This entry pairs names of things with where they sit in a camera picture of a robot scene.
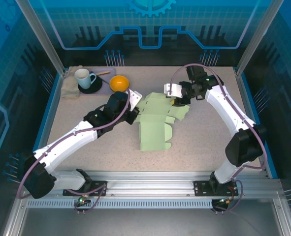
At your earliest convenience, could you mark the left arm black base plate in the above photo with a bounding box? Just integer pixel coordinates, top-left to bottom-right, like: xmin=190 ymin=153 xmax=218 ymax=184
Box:
xmin=63 ymin=180 xmax=108 ymax=197

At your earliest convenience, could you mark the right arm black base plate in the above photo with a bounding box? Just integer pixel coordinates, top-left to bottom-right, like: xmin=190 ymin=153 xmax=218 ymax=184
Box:
xmin=193 ymin=180 xmax=239 ymax=197

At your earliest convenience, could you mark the slotted metal cable duct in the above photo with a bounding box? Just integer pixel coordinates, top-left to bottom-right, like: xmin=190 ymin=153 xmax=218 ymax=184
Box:
xmin=26 ymin=199 xmax=234 ymax=209

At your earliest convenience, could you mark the orange bowl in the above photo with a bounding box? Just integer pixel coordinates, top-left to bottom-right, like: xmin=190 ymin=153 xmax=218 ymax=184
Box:
xmin=109 ymin=75 xmax=130 ymax=93

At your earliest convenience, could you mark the left aluminium side rail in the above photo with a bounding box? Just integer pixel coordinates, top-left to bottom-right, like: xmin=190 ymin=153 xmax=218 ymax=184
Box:
xmin=28 ymin=71 xmax=67 ymax=179

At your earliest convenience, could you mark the light green paper box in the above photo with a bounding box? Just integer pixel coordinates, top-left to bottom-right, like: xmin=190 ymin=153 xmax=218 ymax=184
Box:
xmin=134 ymin=92 xmax=191 ymax=152

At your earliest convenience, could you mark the wooden handle utensil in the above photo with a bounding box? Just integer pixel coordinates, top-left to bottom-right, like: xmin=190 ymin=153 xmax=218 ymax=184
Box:
xmin=90 ymin=70 xmax=111 ymax=77

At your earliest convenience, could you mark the left aluminium frame post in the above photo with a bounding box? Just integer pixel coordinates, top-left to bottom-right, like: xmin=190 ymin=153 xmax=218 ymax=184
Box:
xmin=15 ymin=0 xmax=67 ymax=76

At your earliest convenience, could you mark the lavender plastic tray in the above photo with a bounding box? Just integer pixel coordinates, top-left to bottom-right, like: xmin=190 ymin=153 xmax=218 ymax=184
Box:
xmin=72 ymin=66 xmax=117 ymax=95

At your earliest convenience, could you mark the aluminium frame post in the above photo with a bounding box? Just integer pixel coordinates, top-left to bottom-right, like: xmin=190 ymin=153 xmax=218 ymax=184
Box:
xmin=234 ymin=0 xmax=279 ymax=76
xmin=15 ymin=0 xmax=67 ymax=76

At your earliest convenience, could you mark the white mug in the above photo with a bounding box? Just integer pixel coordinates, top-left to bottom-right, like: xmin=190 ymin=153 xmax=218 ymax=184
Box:
xmin=74 ymin=68 xmax=97 ymax=90

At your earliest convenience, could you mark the right aluminium side rail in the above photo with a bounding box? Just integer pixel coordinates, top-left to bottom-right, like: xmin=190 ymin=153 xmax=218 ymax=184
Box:
xmin=233 ymin=68 xmax=271 ymax=179

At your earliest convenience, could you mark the right cable connector with light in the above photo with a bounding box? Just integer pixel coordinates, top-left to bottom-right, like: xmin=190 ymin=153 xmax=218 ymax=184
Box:
xmin=218 ymin=196 xmax=234 ymax=206

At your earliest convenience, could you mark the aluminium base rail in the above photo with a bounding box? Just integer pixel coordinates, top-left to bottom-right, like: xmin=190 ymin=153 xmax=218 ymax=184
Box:
xmin=19 ymin=171 xmax=284 ymax=200

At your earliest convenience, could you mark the left cable connector with light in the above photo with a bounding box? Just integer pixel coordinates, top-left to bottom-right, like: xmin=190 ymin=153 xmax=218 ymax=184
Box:
xmin=77 ymin=194 xmax=91 ymax=206

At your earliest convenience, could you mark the cable connector with light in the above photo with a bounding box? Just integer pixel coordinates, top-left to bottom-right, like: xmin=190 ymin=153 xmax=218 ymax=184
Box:
xmin=218 ymin=196 xmax=234 ymax=206
xmin=77 ymin=194 xmax=91 ymax=206

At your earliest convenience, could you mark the right aluminium frame post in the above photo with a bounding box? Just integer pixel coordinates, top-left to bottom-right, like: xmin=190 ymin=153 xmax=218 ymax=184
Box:
xmin=234 ymin=0 xmax=279 ymax=76

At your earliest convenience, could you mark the black round saucer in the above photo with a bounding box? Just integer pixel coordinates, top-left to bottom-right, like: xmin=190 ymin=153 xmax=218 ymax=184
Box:
xmin=77 ymin=75 xmax=103 ymax=94

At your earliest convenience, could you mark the aluminium side rail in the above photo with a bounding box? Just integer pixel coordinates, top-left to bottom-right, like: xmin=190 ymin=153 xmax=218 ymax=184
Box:
xmin=233 ymin=68 xmax=271 ymax=179
xmin=28 ymin=71 xmax=67 ymax=179

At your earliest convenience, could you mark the beige folded cloth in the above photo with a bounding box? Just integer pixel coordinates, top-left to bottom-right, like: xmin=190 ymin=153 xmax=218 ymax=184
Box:
xmin=61 ymin=65 xmax=84 ymax=99

